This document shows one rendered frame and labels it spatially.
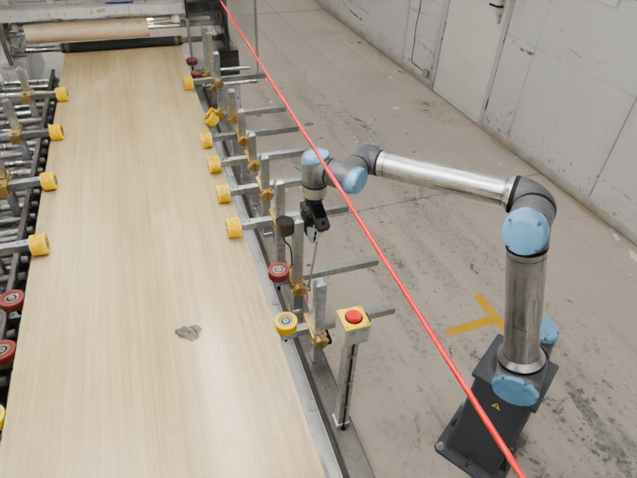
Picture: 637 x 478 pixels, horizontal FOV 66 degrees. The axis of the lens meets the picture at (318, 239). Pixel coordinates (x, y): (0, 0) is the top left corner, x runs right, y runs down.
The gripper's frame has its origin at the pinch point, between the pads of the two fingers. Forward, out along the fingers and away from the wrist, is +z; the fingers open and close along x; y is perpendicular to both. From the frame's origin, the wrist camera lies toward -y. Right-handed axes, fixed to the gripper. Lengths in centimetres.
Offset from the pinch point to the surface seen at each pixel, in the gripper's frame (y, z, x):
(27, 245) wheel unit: 33, 5, 102
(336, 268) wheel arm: -2.1, 14.7, -8.9
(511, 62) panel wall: 215, 32, -251
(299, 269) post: -6.4, 6.8, 7.7
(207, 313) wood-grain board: -14.5, 10.6, 43.1
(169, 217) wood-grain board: 44, 11, 50
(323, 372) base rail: -35.9, 30.6, 7.1
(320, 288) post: -31.4, -8.1, 8.2
